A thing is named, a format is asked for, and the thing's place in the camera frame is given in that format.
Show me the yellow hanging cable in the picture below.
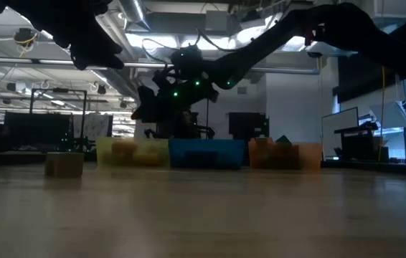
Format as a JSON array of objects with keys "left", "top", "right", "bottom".
[{"left": 380, "top": 66, "right": 386, "bottom": 162}]

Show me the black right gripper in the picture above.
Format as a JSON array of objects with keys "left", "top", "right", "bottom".
[{"left": 131, "top": 46, "right": 220, "bottom": 125}]

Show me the translucent yellow plastic bin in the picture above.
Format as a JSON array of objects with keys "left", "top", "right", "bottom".
[{"left": 95, "top": 137, "right": 171, "bottom": 168}]

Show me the teal plastic bin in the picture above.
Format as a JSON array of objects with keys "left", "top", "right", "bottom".
[{"left": 169, "top": 138, "right": 245, "bottom": 170}]

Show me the black monitor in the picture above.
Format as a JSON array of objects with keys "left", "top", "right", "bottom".
[{"left": 4, "top": 111, "right": 74, "bottom": 146}]

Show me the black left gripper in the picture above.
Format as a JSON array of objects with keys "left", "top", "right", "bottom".
[{"left": 0, "top": 0, "right": 126, "bottom": 71}]

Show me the black desk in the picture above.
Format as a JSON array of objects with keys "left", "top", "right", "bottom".
[{"left": 334, "top": 121, "right": 390, "bottom": 163}]

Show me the black screen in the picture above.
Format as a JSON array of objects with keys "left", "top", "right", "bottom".
[{"left": 228, "top": 112, "right": 270, "bottom": 141}]

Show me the silver horizontal ceiling pipe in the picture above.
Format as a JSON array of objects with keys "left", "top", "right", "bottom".
[{"left": 0, "top": 56, "right": 321, "bottom": 75}]

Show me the white standing board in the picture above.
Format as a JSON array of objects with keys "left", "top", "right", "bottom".
[{"left": 321, "top": 106, "right": 360, "bottom": 159}]

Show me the white printed board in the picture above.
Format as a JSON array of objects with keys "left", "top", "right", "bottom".
[{"left": 72, "top": 113, "right": 114, "bottom": 141}]

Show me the translucent orange plastic bin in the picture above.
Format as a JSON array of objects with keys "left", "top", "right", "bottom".
[{"left": 248, "top": 137, "right": 324, "bottom": 172}]

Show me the grey ceiling unit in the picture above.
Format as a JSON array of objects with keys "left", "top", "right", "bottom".
[{"left": 204, "top": 9, "right": 230, "bottom": 34}]

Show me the natural wooden square block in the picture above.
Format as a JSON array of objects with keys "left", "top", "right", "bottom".
[{"left": 44, "top": 151, "right": 85, "bottom": 178}]

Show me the yellow cable reel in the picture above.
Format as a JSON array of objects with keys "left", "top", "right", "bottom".
[{"left": 12, "top": 27, "right": 39, "bottom": 50}]

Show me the black station frame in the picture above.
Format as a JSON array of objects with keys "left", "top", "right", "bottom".
[{"left": 29, "top": 87, "right": 88, "bottom": 153}]

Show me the silver ventilation duct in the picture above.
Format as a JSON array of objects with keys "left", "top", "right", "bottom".
[{"left": 95, "top": 0, "right": 154, "bottom": 105}]

